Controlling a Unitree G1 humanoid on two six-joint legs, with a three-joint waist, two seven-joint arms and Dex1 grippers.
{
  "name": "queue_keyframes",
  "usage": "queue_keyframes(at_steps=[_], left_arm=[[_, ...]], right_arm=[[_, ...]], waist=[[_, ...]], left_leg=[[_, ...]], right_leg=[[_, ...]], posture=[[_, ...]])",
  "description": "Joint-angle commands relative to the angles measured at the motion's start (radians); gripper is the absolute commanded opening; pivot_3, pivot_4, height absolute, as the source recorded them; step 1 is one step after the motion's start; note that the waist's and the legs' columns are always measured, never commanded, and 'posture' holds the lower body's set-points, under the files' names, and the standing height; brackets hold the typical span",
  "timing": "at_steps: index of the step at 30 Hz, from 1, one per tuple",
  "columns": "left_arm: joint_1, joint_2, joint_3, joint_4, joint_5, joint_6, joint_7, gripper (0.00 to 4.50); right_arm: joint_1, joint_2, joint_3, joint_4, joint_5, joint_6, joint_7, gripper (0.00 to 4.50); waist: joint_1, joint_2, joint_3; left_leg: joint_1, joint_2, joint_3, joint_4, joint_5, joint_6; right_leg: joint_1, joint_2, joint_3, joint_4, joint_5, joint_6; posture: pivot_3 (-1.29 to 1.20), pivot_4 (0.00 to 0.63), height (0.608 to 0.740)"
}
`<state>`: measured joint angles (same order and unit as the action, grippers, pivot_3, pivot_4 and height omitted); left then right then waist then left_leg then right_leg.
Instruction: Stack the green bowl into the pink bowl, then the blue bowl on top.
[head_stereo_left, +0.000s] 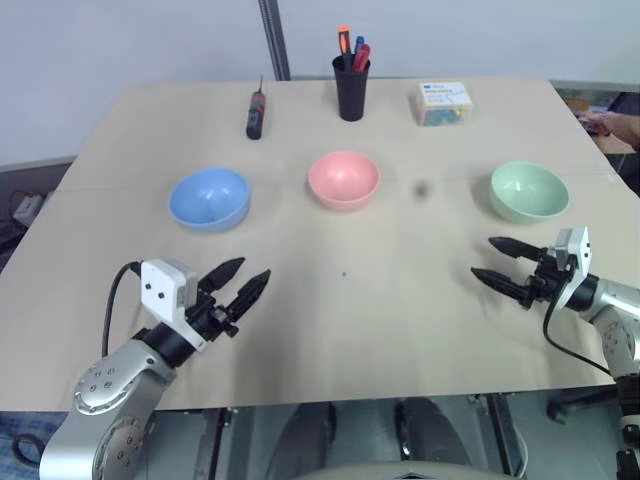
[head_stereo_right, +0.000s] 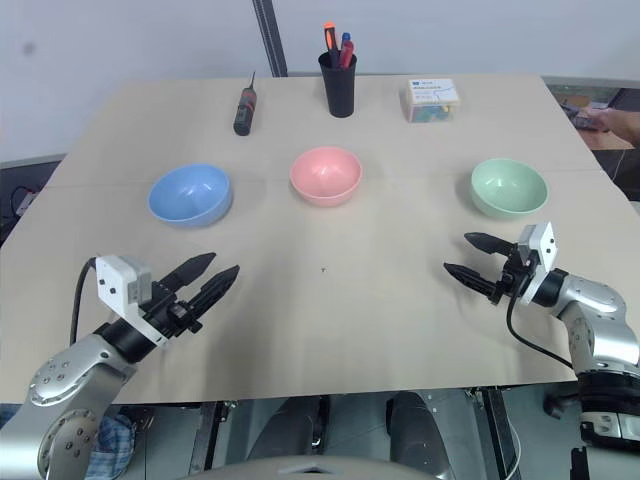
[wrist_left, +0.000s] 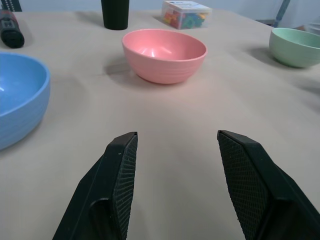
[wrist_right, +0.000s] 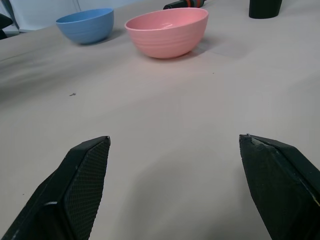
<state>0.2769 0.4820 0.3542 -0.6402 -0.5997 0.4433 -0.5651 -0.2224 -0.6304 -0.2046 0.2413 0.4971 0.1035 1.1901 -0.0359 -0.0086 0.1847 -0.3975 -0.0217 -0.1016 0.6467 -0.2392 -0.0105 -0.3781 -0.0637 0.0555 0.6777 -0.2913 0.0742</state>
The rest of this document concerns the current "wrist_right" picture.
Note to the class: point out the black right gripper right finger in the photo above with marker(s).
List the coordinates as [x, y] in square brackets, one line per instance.
[275, 185]

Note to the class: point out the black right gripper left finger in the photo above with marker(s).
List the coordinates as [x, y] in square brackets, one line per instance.
[75, 190]

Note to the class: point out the blue plastic bowl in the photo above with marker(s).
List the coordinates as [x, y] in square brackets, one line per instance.
[86, 27]

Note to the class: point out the black cup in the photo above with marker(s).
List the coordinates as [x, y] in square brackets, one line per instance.
[265, 8]

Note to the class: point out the pink plastic bowl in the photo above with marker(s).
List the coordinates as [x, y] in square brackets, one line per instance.
[167, 35]

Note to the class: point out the black rounded object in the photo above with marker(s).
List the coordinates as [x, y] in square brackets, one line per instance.
[4, 23]

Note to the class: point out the black tool with orange bands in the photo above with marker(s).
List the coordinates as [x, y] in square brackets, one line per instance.
[185, 3]

